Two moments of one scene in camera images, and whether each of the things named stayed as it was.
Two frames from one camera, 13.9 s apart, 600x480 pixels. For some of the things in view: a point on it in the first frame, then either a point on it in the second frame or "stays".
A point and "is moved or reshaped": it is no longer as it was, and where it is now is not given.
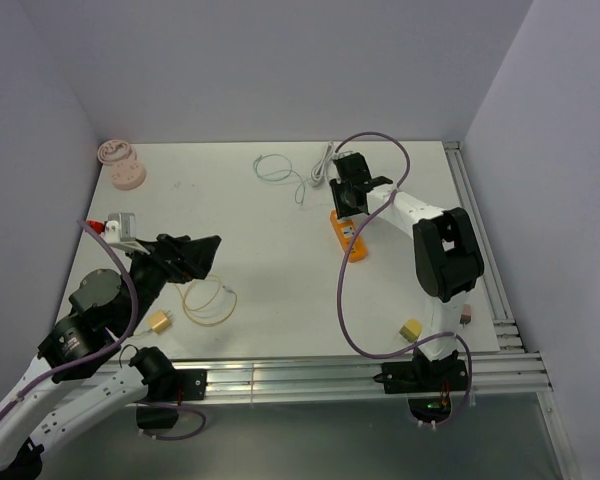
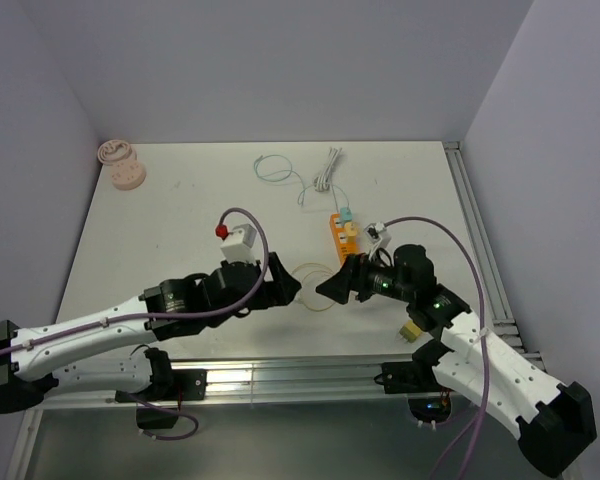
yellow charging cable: (223, 286) is moved or reshaped
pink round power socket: (128, 172) stays
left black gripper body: (155, 270) -> (258, 300)
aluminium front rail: (297, 378) stays
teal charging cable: (290, 170) is moved or reshaped
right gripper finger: (348, 199) -> (339, 284)
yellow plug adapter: (159, 321) is moved or reshaped
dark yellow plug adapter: (410, 330) stays
